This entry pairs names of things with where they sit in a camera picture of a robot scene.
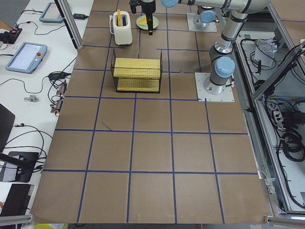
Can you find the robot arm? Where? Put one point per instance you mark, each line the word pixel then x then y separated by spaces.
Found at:
pixel 220 53
pixel 204 16

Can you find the blue teach pendant far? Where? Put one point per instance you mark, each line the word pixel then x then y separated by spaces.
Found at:
pixel 51 14

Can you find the bread slice in toaster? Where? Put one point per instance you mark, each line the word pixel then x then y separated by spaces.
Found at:
pixel 118 18

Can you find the blue teach pendant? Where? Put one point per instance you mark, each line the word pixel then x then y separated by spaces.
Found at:
pixel 51 14
pixel 27 58

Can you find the white toaster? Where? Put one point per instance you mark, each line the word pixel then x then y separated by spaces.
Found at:
pixel 122 34

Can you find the aluminium frame post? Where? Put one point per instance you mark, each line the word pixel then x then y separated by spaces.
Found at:
pixel 66 14

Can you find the blue teach pendant near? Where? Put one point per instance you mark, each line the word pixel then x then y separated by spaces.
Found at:
pixel 27 58

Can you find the triangular bread on plate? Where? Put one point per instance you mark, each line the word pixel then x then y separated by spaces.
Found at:
pixel 143 21

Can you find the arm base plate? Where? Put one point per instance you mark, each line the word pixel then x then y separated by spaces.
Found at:
pixel 191 27
pixel 209 92

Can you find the light green plate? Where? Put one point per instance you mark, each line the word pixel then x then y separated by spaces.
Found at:
pixel 145 28

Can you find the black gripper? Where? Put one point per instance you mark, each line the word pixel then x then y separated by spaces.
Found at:
pixel 147 7

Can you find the black power adapter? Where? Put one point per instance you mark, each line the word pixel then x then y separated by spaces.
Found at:
pixel 80 16

